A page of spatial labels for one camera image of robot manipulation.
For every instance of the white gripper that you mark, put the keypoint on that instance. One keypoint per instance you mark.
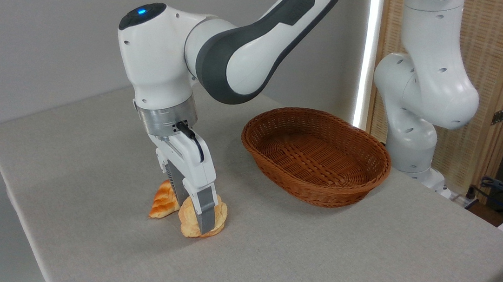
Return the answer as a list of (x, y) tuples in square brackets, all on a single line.
[(195, 165)]

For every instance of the round pale bread roll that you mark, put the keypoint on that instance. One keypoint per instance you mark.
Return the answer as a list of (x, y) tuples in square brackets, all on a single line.
[(189, 221)]

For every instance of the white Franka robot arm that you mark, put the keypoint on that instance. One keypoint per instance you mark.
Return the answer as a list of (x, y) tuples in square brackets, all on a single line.
[(161, 66)]

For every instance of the braided golden bread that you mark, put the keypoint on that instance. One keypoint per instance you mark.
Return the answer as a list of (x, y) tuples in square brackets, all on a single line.
[(163, 202)]

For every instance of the brown wicker basket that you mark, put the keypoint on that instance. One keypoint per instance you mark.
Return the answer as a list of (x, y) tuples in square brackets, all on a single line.
[(315, 159)]

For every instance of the white vertical wall trim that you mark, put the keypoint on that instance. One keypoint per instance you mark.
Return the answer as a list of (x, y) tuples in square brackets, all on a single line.
[(368, 55)]

